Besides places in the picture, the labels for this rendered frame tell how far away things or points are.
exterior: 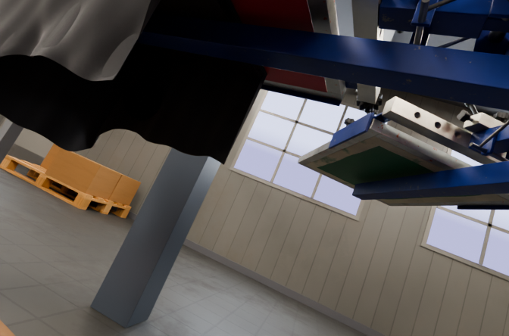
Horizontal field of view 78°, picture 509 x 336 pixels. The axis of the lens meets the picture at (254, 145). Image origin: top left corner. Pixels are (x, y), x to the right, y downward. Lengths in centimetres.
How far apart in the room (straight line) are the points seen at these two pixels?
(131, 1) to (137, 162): 434
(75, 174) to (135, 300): 269
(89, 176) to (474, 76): 364
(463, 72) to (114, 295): 137
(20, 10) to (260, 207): 364
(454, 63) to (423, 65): 4
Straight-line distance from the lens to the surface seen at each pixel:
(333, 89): 89
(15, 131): 131
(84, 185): 387
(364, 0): 67
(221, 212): 424
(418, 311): 426
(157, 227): 142
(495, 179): 98
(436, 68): 59
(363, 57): 61
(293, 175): 416
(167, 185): 143
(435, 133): 106
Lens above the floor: 53
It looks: 14 degrees up
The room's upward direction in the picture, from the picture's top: 24 degrees clockwise
